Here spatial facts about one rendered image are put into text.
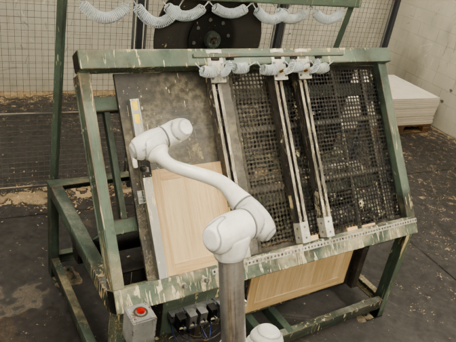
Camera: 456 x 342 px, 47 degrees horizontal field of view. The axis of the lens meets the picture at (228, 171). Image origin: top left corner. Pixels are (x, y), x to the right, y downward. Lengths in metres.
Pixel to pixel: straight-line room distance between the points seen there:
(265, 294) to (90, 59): 1.92
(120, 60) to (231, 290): 1.34
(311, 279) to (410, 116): 4.61
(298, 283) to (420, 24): 6.07
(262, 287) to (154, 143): 1.63
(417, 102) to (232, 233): 6.29
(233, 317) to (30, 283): 2.30
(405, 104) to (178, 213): 5.47
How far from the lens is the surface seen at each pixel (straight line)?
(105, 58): 2.75
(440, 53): 8.71
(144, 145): 2.22
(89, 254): 3.09
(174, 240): 2.81
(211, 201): 2.91
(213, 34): 3.46
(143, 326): 2.52
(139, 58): 2.81
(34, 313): 3.91
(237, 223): 1.95
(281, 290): 3.68
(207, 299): 2.92
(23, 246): 4.49
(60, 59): 3.21
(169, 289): 2.77
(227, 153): 2.94
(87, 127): 2.68
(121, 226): 2.76
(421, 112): 8.15
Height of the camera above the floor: 2.68
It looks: 27 degrees down
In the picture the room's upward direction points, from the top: 9 degrees clockwise
